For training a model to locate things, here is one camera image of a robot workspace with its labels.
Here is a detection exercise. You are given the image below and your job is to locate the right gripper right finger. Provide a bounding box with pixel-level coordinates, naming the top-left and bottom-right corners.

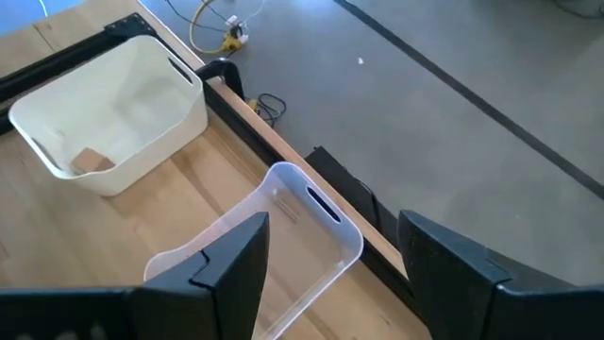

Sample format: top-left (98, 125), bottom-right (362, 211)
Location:
top-left (397, 209), bottom-right (604, 340)

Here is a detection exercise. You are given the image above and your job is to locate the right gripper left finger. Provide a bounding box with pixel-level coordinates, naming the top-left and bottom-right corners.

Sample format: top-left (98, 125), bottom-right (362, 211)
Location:
top-left (0, 211), bottom-right (272, 340)

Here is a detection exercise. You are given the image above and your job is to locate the natural wood block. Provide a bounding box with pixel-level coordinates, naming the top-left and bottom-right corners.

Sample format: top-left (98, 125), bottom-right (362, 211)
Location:
top-left (70, 146), bottom-right (117, 177)

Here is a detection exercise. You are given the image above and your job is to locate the clear plastic bin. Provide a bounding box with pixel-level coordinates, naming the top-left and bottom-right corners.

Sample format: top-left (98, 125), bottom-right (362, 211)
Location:
top-left (143, 161), bottom-right (365, 340)

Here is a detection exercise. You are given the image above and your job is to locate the black table foot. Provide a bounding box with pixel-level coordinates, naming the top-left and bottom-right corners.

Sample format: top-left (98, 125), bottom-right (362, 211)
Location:
top-left (304, 144), bottom-right (402, 237)

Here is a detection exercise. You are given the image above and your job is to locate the white plastic bin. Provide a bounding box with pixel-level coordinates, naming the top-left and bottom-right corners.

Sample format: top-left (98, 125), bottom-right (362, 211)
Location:
top-left (8, 34), bottom-right (210, 197)

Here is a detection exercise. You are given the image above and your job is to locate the white power adapter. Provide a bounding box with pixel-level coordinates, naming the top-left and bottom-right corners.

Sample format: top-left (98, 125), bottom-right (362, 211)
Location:
top-left (225, 13), bottom-right (250, 43)

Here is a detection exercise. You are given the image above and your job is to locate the black frame cross rail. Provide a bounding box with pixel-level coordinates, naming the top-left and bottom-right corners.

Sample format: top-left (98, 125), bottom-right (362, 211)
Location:
top-left (201, 77), bottom-right (426, 327)

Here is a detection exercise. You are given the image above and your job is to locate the black coiled floor cable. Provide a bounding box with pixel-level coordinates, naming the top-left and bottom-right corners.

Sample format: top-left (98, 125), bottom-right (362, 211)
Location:
top-left (244, 93), bottom-right (288, 128)

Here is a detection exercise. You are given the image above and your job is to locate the yellow cable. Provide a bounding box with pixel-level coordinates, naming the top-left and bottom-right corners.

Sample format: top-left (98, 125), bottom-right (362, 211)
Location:
top-left (188, 0), bottom-right (246, 56)

